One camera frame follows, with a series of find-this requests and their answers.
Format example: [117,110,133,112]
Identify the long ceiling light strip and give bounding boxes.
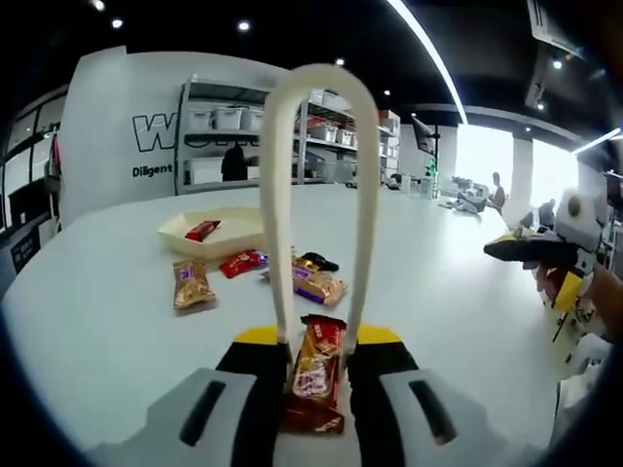
[572,126,623,156]
[386,0,469,126]

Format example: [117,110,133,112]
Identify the glass office partition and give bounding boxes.
[0,85,69,230]

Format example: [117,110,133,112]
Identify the cream food container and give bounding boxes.
[158,204,268,258]

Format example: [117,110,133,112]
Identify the red white-print snack packet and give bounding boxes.
[219,249,270,280]

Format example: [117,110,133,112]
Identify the black counter cabinet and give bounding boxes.
[0,183,55,293]

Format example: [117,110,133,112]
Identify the white lettered partition panel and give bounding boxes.
[60,51,293,225]

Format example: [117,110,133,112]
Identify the hanging bag on stand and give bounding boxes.
[42,129,65,198]

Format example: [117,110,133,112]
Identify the black monitor on pole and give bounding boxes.
[410,113,443,172]

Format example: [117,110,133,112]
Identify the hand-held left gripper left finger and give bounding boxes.
[92,325,293,467]

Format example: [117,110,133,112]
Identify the grey metal shelving rack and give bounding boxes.
[178,77,405,190]

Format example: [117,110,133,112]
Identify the ceiling air conditioner unit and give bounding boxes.
[527,0,586,55]

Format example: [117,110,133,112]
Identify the group of ceiling spotlights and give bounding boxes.
[92,0,566,98]

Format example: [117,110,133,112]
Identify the dark red snack packet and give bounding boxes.
[183,219,223,243]

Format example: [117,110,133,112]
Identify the gold purple-label snack packet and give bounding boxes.
[290,256,349,307]
[172,259,219,313]

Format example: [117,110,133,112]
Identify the black backpack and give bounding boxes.
[220,145,248,182]

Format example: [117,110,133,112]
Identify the white cardboard boxes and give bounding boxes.
[186,158,224,186]

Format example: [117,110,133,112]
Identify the row of white storage bins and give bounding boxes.
[187,90,403,162]

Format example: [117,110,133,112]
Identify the white food tongs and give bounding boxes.
[257,61,382,393]

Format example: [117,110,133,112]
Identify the black snack packet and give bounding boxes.
[300,251,341,273]

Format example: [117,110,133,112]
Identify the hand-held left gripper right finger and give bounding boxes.
[347,324,536,467]

